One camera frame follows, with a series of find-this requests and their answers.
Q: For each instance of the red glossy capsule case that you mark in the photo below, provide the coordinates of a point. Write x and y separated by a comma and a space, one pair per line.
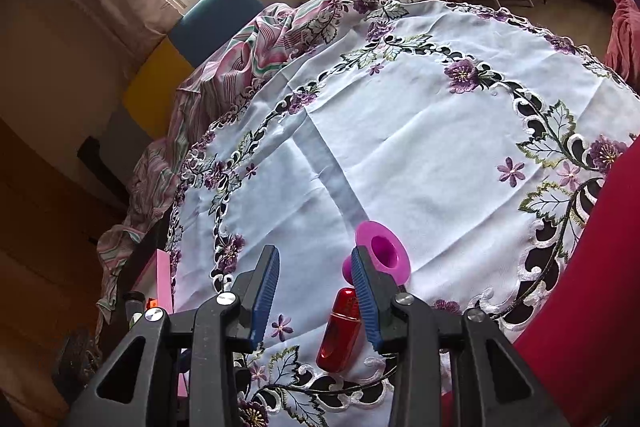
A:
337, 337

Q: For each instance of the red garment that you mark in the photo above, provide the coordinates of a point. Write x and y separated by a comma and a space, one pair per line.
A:
590, 307

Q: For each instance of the wooden wardrobe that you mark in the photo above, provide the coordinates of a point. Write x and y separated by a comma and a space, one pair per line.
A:
40, 232

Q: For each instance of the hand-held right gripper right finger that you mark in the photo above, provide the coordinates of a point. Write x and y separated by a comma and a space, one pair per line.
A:
367, 302

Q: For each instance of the white embroidered floral tablecloth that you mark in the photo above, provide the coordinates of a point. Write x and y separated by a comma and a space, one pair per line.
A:
400, 132

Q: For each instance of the pink cardboard box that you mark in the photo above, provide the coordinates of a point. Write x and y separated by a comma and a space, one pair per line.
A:
164, 277

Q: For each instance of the striped pink green blanket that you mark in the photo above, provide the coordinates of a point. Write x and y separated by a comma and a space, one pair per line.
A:
240, 57

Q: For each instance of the grey yellow blue headboard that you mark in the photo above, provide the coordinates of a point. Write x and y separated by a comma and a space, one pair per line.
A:
220, 12

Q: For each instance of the magenta plastic spool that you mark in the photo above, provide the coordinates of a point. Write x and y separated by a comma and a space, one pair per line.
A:
382, 247

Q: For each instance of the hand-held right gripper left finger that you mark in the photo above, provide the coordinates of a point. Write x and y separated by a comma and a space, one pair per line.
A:
264, 302

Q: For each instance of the pink-red ruffled cloth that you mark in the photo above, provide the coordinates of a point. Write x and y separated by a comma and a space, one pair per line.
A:
625, 37

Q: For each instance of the black rolled mat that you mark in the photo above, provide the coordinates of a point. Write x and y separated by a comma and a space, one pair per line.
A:
100, 162

